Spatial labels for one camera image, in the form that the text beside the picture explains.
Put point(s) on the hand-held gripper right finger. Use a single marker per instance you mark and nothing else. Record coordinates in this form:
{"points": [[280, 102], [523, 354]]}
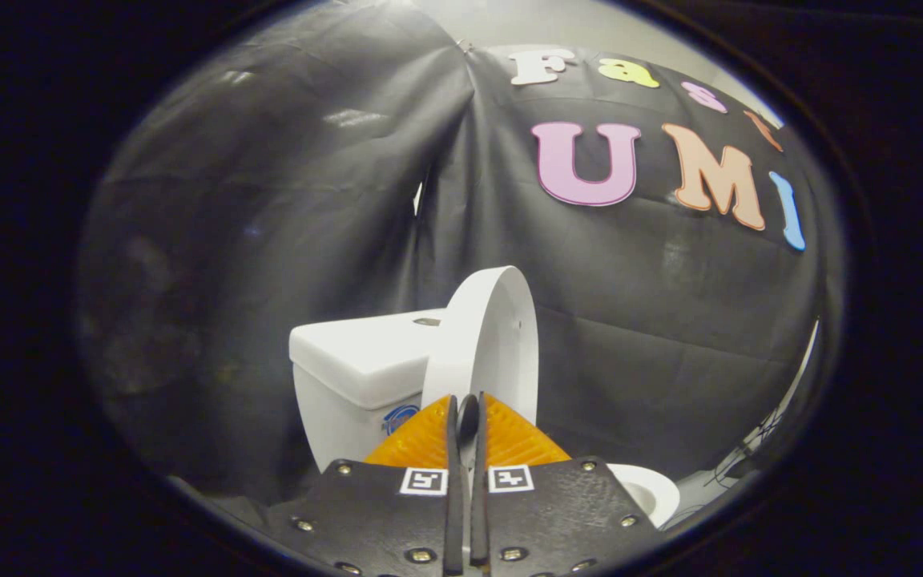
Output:
{"points": [[479, 513]]}

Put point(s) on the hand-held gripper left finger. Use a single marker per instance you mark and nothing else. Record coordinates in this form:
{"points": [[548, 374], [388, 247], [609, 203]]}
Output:
{"points": [[453, 513]]}

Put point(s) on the white toilet lid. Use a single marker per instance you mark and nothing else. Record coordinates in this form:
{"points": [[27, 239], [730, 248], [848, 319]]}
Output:
{"points": [[485, 344]]}

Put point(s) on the white toilet seat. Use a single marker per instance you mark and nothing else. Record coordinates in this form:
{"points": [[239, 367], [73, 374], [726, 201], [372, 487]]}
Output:
{"points": [[654, 485]]}

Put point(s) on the white toilet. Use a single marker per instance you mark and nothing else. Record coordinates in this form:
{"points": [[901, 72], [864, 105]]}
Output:
{"points": [[349, 361]]}

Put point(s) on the black backdrop cloth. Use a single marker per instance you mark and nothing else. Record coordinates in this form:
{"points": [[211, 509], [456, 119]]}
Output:
{"points": [[630, 336]]}

